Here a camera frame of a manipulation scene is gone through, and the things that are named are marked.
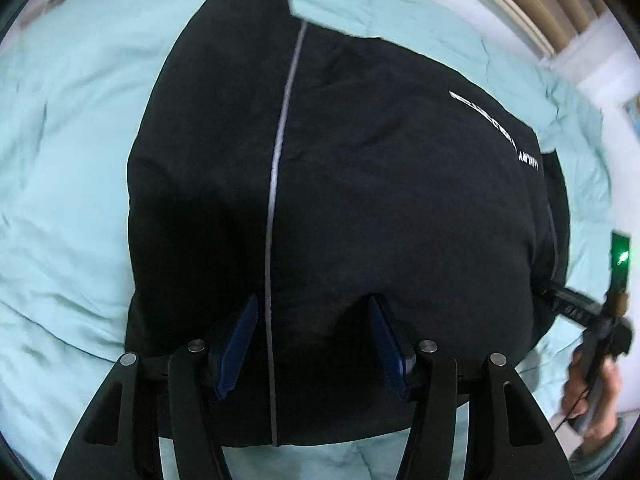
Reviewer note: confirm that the light teal blanket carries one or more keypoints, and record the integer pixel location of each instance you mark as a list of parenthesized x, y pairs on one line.
[(65, 160)]

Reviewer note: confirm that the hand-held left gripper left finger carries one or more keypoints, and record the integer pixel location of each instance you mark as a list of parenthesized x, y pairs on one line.
[(234, 357)]

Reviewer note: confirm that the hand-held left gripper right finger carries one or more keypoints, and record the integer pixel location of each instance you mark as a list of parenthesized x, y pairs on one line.
[(389, 355)]

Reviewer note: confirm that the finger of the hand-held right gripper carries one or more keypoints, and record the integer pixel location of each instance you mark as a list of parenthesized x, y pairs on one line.
[(572, 302)]

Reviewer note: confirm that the person's right hand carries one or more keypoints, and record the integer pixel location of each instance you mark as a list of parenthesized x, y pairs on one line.
[(602, 400)]

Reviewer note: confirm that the white wall trim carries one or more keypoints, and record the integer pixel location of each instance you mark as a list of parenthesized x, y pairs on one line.
[(595, 55)]

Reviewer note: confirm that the wall picture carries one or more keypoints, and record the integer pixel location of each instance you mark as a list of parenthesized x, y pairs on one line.
[(633, 120)]

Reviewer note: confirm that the black jacket with grey piping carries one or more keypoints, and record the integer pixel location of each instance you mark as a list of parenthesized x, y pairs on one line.
[(350, 200)]

